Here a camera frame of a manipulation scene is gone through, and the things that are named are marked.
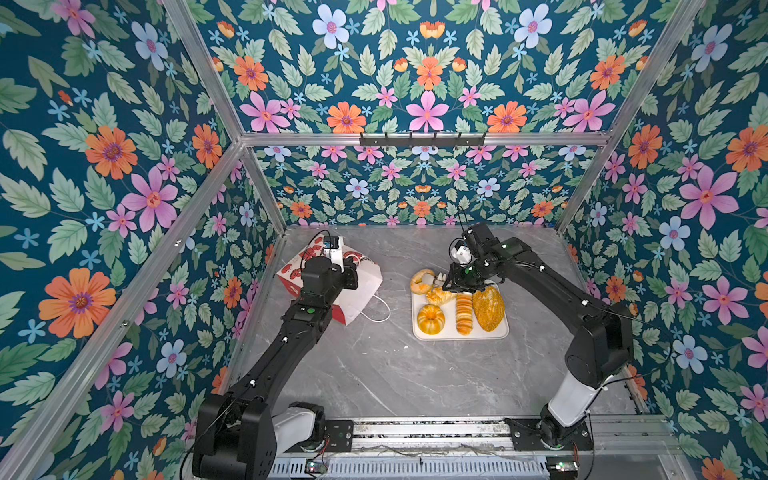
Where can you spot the round yellow fake bun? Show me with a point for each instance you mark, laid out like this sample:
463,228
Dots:
489,308

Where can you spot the small yellow fake pastry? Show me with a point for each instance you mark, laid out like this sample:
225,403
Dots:
438,296

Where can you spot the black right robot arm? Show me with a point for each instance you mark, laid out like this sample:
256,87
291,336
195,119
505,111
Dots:
602,338

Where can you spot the aluminium front rail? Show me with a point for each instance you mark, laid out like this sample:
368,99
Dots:
612,434

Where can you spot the ridged spiral fake bread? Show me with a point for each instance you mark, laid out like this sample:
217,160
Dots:
464,314

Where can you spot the tan fake bagel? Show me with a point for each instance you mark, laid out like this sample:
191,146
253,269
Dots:
422,281

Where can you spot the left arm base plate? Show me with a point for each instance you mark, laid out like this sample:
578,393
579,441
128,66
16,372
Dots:
337,436

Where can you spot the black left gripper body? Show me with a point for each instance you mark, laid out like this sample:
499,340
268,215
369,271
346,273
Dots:
348,280

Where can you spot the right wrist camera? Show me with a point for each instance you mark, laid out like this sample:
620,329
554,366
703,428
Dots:
460,252

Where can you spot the red white paper bag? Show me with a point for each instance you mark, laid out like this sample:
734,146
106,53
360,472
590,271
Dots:
350,304

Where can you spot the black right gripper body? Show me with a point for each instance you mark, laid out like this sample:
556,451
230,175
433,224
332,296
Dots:
469,277

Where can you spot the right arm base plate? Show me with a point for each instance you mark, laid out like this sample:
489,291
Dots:
533,434

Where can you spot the white rectangular tray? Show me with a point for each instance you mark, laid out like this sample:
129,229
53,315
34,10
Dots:
449,332

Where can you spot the black wall hook rail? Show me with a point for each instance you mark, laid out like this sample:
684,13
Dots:
439,140

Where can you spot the white slotted cable duct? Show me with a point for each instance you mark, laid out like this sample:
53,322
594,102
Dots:
473,467

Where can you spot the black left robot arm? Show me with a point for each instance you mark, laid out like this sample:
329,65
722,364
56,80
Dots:
237,435

